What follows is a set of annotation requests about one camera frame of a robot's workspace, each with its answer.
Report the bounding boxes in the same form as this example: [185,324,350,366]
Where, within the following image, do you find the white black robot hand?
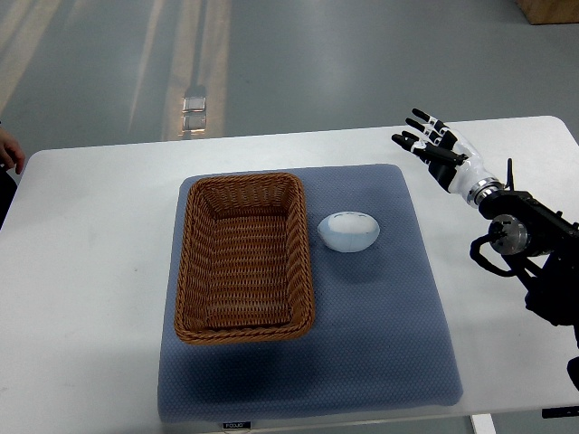
[392,108,492,194]

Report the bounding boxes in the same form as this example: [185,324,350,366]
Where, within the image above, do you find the blue white plush toy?
[317,212,380,253]

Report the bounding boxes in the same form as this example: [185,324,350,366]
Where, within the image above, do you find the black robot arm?
[392,108,578,329]

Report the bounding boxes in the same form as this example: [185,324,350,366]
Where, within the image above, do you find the brown wicker basket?
[174,173,315,345]

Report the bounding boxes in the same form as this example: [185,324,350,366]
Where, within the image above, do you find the person's hand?
[0,127,26,175]

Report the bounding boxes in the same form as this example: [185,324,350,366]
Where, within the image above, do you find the wooden box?
[515,0,579,25]

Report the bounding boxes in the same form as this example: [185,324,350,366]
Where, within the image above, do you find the blue cushion mat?
[157,164,462,423]

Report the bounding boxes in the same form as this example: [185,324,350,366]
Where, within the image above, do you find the metal floor plate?
[181,85,207,135]

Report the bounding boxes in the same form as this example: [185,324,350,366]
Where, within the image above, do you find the white table leg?
[470,413,497,434]

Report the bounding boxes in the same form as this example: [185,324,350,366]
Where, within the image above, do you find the black cable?
[469,234,544,278]

